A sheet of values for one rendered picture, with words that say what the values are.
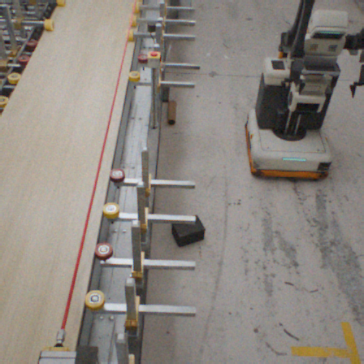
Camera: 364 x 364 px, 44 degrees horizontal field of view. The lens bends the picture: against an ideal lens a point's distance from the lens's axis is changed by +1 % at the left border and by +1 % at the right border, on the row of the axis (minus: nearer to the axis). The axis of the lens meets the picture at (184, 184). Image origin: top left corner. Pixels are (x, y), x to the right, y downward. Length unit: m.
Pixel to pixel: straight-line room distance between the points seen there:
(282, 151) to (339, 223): 0.70
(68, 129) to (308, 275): 1.83
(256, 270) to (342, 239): 0.73
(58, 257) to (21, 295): 0.22
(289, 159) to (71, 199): 1.92
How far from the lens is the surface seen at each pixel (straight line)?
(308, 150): 3.72
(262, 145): 3.66
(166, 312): 1.95
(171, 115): 4.23
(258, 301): 3.03
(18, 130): 2.79
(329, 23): 3.11
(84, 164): 2.48
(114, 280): 2.31
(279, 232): 3.41
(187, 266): 2.11
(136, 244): 1.93
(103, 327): 2.19
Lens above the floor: 2.53
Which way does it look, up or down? 44 degrees down
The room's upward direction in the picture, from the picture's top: 4 degrees clockwise
